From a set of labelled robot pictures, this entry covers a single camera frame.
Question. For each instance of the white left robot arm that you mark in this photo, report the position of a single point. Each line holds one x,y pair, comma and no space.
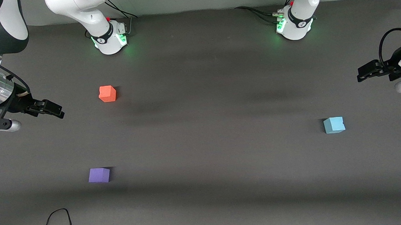
298,14

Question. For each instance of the light blue foam block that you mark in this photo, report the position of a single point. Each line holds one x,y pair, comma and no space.
334,125

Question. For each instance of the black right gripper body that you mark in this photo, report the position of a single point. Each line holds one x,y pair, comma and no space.
18,102

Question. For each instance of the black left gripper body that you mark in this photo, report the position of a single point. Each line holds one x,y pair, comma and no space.
392,66

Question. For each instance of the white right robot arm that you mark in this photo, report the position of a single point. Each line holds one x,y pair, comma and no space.
89,12

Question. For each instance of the orange foam block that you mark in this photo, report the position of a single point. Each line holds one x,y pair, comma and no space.
107,94

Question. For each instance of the dark grey table mat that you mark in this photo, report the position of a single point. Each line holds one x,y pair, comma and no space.
202,143

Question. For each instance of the purple foam block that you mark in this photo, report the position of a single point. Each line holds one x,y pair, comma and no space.
99,176

